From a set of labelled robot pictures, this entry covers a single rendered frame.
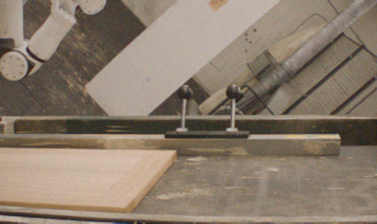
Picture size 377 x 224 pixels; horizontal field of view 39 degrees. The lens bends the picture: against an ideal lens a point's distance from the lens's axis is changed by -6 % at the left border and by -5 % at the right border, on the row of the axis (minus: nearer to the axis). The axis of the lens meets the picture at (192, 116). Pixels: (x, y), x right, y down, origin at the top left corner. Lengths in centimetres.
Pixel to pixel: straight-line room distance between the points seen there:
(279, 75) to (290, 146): 543
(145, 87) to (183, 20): 69
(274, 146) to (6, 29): 73
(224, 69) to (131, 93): 453
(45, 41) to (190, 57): 358
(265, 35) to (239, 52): 52
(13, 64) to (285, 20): 814
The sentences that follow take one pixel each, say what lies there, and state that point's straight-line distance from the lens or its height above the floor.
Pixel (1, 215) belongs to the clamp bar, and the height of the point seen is 127.
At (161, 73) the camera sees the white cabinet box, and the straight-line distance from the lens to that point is 500.
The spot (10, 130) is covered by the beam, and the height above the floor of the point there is 89.
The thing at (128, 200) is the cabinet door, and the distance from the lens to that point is 94.
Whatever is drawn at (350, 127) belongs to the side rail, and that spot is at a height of 167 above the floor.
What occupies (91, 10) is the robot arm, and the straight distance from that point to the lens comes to 139.
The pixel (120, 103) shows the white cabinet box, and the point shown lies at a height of 16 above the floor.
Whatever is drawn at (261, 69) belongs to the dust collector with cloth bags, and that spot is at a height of 115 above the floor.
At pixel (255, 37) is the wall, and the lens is 937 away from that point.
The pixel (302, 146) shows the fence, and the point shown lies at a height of 156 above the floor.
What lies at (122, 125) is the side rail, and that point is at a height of 117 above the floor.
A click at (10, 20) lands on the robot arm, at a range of 144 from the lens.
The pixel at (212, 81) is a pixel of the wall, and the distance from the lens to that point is 949.
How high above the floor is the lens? 170
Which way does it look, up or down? 13 degrees down
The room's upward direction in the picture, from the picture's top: 50 degrees clockwise
